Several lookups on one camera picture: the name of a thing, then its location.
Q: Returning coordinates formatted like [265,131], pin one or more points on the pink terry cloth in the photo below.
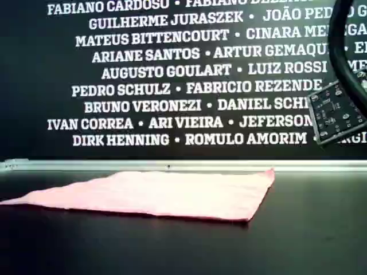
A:
[160,194]

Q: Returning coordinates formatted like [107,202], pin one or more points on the black panel with white names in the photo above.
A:
[23,71]

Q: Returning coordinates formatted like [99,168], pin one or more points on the aluminium table frame rail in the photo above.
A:
[200,165]

